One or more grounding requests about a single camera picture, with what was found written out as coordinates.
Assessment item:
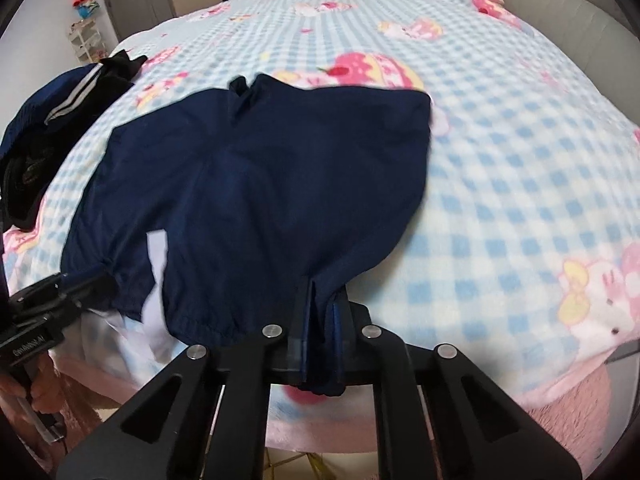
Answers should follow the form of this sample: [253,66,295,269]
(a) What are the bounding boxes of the dark clothes pile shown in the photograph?
[1,50,148,232]

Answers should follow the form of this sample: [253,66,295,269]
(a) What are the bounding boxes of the grey padded headboard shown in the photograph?
[504,0,639,124]

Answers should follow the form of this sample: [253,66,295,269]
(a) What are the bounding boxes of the person's left hand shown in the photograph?
[1,353,65,418]

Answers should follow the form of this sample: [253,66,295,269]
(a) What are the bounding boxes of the navy blue shorts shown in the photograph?
[58,71,435,396]

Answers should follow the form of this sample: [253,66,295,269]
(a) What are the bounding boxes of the blue checkered cartoon blanket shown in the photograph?
[1,0,639,453]

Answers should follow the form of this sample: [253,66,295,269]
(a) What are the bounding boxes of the white shelf rack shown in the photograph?
[67,18,108,64]

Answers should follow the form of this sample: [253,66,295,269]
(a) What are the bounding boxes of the red blue plush toy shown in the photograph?
[73,0,100,20]

